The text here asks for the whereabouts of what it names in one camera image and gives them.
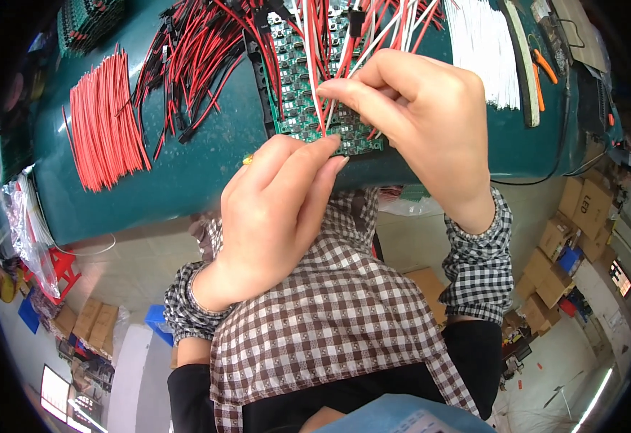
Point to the row of flat cardboard boxes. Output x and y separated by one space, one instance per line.
91 325

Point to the brown cardboard box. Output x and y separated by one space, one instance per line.
429 292

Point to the person's right hand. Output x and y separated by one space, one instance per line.
440 130

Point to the green circuit board panel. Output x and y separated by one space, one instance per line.
296 81

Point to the person's body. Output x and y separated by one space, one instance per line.
321 303

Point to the person's left hand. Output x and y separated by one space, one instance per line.
261 227

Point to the clear bag of green boards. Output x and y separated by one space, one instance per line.
405 203

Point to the heap of cardboard boxes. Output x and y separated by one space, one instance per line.
575 232

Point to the red plastic stool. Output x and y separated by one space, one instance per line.
64 270

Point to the white bench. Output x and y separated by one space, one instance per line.
137 379

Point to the stack of green circuit boards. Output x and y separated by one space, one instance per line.
88 24

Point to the black board holder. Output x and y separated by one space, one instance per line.
258 81

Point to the white curved strip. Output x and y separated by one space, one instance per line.
526 76

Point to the small lit monitor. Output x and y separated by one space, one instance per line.
620 278

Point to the cardboard sheet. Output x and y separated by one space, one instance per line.
580 32

